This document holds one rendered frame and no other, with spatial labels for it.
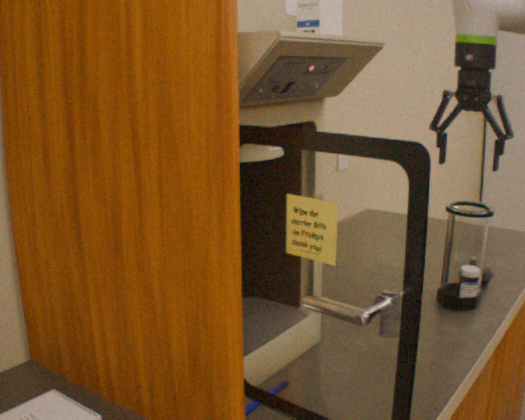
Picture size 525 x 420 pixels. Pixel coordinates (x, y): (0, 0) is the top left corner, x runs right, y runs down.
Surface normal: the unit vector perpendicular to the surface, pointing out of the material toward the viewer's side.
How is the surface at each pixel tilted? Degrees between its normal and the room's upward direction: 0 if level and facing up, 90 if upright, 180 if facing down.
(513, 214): 90
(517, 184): 90
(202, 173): 90
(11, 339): 90
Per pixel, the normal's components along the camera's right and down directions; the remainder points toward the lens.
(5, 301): 0.82, 0.13
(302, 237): -0.67, 0.18
